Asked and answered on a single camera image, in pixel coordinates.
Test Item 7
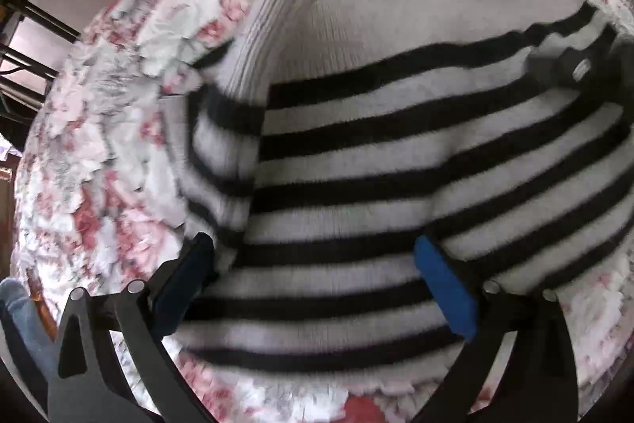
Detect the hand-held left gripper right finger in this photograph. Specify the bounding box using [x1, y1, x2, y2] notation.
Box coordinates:
[411, 235, 580, 423]

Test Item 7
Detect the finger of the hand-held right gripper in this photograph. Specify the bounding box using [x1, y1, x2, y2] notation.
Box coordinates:
[526, 48, 598, 88]

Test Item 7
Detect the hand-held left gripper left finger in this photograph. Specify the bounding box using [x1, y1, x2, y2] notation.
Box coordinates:
[47, 232, 219, 423]

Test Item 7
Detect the floral blanket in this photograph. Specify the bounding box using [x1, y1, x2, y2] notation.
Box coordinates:
[12, 0, 634, 423]

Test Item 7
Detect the black and grey striped sweater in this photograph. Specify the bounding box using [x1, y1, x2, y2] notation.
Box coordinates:
[181, 0, 634, 379]

